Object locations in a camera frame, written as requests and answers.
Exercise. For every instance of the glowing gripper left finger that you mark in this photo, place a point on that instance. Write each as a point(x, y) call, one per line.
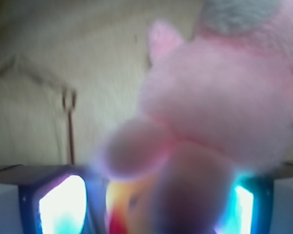
point(51, 199)

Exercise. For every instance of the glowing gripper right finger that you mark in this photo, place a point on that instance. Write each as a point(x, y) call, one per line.
point(260, 205)

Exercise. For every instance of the yellow rubber duck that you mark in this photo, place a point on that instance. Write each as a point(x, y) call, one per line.
point(127, 206)

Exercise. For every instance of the pink plush bunny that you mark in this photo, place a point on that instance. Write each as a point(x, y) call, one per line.
point(210, 110)

